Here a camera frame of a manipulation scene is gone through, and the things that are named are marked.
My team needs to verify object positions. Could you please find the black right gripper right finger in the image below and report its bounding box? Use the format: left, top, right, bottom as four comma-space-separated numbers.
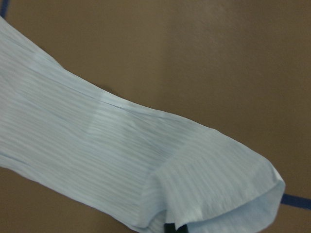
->
176, 225, 189, 233

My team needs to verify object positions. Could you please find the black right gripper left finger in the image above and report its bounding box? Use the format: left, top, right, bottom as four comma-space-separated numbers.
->
163, 223, 175, 233

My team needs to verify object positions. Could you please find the light blue button-up shirt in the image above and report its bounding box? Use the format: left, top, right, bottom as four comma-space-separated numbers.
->
0, 19, 285, 233

